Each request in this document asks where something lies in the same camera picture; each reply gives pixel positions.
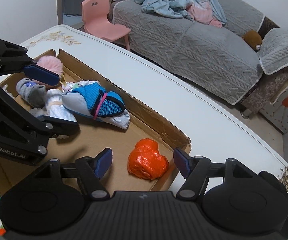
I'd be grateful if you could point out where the pink fluffy pompom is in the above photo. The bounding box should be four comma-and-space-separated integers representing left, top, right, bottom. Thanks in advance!
37, 55, 63, 76

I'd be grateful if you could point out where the white blue striped roll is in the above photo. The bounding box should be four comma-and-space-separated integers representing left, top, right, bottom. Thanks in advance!
45, 89, 77, 122

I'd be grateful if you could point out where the grey sock roll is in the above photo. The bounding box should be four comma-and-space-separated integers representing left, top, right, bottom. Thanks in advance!
16, 77, 46, 108

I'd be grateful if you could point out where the white purple patterned bundle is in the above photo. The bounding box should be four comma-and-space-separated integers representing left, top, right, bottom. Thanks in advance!
62, 80, 100, 92

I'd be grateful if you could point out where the blue teal knit sock bundle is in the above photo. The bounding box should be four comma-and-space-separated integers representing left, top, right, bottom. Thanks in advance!
62, 83, 130, 130

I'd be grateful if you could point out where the orange plastic bag bundle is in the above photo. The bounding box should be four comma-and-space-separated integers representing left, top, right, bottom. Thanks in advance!
127, 138, 169, 180

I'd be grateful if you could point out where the shallow cardboard box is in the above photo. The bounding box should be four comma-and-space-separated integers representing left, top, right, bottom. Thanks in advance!
0, 49, 191, 195

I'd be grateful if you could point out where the pink plastic child chair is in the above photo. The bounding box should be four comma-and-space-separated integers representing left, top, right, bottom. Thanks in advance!
81, 0, 131, 51

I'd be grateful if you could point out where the grey covered sofa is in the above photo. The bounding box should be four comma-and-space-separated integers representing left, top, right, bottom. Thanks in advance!
109, 0, 279, 114

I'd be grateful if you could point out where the brown plush toy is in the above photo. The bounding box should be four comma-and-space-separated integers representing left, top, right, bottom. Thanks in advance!
242, 30, 262, 51

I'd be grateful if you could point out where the pink cloth on sofa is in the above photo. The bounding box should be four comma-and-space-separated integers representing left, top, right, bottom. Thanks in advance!
187, 3, 223, 28

